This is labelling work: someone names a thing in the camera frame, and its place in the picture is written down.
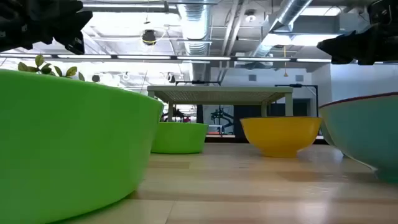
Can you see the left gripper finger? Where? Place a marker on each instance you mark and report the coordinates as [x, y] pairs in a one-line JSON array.
[[74, 23], [76, 45]]

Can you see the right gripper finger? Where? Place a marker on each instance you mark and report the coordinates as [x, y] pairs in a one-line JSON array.
[[367, 60], [345, 46]]

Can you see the teal patterned ceramic bowl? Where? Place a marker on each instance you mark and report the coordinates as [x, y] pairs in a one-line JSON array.
[[367, 133]]

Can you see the green plastic bowl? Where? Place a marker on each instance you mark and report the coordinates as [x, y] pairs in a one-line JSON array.
[[62, 140], [180, 138]]

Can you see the yellow patterned ceramic bowl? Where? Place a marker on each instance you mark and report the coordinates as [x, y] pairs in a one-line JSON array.
[[280, 137]]

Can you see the artificial green plant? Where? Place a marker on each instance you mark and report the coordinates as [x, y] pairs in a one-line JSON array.
[[39, 60]]

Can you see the long ceiling light strip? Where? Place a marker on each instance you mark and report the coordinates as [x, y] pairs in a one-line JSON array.
[[143, 57]]

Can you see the black round ceiling fixture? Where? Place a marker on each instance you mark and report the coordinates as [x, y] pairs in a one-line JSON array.
[[149, 37]]

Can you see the green perforated metal shelf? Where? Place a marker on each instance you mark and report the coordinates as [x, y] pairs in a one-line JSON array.
[[217, 95]]

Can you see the silver ventilation duct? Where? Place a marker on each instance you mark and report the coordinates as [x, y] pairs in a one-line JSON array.
[[292, 9], [194, 25]]

